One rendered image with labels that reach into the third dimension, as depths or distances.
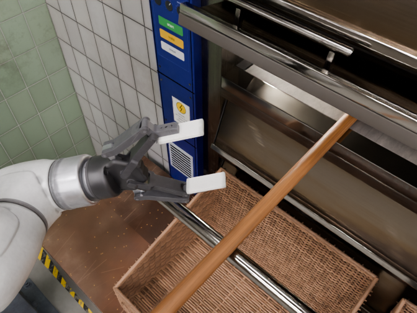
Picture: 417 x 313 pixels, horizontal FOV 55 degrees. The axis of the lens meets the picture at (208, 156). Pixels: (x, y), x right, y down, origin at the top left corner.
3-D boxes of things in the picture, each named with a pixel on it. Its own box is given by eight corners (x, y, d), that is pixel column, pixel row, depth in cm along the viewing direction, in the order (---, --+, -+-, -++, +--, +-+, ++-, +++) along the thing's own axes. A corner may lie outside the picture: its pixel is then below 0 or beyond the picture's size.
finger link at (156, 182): (128, 182, 66) (126, 186, 67) (190, 197, 70) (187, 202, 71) (131, 163, 68) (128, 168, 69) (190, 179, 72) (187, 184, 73)
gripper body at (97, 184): (85, 146, 67) (136, 135, 66) (108, 175, 74) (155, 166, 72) (77, 182, 63) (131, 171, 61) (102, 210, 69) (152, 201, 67)
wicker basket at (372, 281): (219, 209, 149) (221, 163, 128) (354, 313, 125) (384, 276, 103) (117, 306, 126) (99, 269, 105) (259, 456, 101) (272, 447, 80)
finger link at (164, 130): (147, 133, 61) (140, 119, 59) (179, 126, 60) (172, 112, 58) (147, 140, 60) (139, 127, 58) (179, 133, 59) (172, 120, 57)
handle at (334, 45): (196, 11, 81) (201, 10, 82) (339, 82, 67) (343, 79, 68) (200, -18, 77) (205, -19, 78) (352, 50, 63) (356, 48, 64)
